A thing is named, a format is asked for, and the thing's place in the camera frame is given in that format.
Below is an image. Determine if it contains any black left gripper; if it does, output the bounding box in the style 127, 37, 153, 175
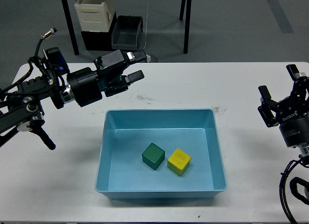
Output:
67, 67, 144, 107

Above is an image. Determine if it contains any grey plastic bin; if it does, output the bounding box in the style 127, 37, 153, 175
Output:
112, 15, 143, 51

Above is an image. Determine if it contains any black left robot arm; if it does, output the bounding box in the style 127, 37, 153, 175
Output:
0, 28, 147, 150

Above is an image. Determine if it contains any black table leg left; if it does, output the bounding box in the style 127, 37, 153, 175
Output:
61, 0, 79, 56

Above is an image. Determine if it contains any yellow wooden block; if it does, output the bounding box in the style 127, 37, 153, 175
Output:
167, 148, 191, 176

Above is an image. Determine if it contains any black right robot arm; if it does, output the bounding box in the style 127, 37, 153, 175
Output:
257, 64, 309, 224

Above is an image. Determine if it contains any dark brown crate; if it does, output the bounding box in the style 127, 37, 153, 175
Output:
81, 13, 117, 51

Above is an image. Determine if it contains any black table leg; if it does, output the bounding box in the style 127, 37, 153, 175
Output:
179, 0, 192, 54
61, 0, 79, 56

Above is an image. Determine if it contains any white power adapter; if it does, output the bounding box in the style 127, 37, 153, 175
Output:
146, 55, 151, 63

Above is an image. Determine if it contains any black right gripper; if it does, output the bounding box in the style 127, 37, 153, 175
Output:
258, 64, 309, 148

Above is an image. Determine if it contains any white hanging cable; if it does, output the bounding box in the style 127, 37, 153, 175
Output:
142, 0, 149, 52

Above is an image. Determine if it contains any white plastic crate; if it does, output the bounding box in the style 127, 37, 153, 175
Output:
74, 0, 115, 32

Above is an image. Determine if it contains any light blue plastic box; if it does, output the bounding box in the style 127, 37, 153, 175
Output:
95, 109, 227, 199

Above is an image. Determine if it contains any black table leg right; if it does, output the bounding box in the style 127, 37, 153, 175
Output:
179, 0, 192, 54

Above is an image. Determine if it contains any green wooden block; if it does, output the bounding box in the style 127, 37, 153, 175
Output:
141, 142, 165, 170

